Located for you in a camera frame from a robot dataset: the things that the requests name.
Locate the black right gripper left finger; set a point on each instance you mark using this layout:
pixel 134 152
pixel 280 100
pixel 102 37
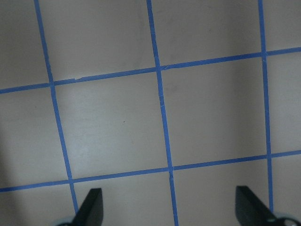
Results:
pixel 91 211

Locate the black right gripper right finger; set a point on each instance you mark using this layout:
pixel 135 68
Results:
pixel 250 210

